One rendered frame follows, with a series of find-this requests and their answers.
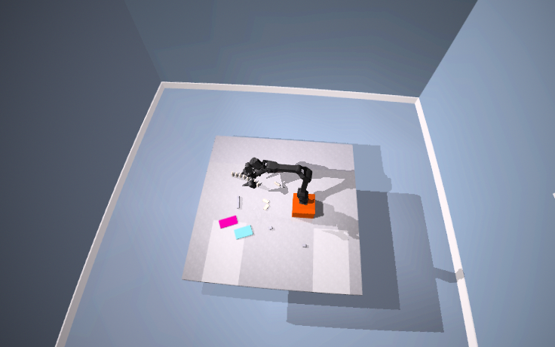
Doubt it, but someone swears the magenta flat rectangular block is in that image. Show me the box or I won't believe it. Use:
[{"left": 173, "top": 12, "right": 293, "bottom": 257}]
[{"left": 219, "top": 216, "right": 238, "bottom": 228}]

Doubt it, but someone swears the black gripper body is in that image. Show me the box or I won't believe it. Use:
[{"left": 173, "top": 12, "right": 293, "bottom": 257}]
[{"left": 245, "top": 162, "right": 261, "bottom": 189}]

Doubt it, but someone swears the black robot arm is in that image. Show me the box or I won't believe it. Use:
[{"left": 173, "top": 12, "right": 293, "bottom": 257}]
[{"left": 243, "top": 158, "right": 312, "bottom": 205}]

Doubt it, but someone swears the light blue rectangular block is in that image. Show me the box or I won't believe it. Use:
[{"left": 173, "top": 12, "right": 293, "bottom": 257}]
[{"left": 234, "top": 226, "right": 253, "bottom": 239}]

